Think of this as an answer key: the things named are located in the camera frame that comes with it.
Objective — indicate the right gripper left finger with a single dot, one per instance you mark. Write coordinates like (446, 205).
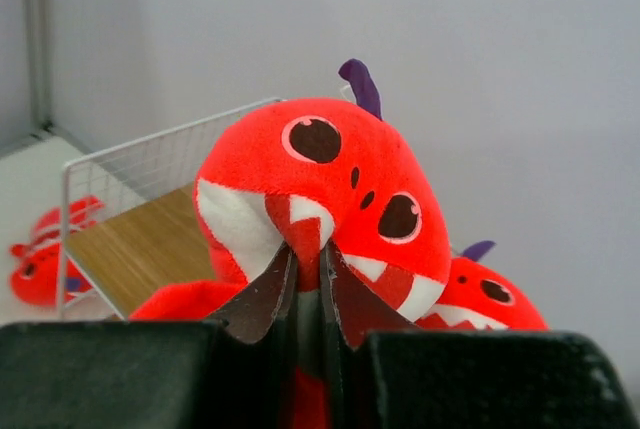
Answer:
(235, 369)

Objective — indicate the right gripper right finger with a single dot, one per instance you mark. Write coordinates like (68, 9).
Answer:
(383, 372)

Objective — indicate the red shark plush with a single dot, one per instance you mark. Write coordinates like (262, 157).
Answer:
(34, 280)
(478, 298)
(305, 173)

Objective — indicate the white wire wooden shelf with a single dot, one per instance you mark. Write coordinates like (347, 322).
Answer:
(126, 212)

